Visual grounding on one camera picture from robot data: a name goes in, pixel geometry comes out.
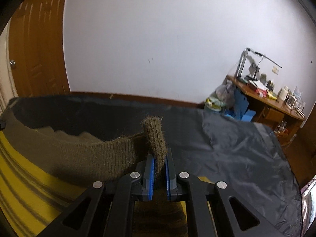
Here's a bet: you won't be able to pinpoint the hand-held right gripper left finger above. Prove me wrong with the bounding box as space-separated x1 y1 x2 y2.
48 153 155 237

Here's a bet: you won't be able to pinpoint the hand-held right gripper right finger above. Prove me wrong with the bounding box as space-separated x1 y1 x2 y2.
165 150 284 237

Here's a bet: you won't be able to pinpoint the yellow striped knit sweater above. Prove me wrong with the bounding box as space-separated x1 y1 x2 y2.
0 109 215 237

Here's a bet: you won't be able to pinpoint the black plastic table cover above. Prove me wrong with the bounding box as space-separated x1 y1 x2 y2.
0 95 304 237

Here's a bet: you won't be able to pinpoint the wooden baseboard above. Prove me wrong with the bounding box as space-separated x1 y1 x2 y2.
70 91 205 109

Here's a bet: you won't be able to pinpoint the pale green packet pile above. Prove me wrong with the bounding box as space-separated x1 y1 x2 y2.
205 97 223 111

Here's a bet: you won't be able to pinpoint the clear plastic bag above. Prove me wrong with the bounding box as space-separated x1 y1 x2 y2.
215 81 237 109

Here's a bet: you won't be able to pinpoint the blue foam boards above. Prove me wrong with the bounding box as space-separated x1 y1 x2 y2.
226 89 257 122

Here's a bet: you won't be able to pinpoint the wooden desk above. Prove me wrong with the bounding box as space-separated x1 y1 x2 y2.
226 74 307 146

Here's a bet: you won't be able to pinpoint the red white box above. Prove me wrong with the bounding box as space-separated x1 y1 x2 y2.
248 80 268 97

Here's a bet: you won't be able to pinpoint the white mug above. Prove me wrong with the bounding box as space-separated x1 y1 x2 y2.
278 86 290 101

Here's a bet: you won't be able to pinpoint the printed cloth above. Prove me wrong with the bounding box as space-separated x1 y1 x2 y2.
300 174 316 230

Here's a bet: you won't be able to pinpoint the clear glass jar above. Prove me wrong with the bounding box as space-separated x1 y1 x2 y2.
286 94 298 110

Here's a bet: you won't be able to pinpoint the beige ribbed curtain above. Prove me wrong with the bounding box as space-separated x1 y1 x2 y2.
0 22 19 114

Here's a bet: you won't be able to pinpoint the wooden door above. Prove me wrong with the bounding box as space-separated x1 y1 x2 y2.
7 0 72 98

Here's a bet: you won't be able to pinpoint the black metal frame stand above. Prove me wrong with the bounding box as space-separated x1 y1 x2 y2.
236 47 283 82

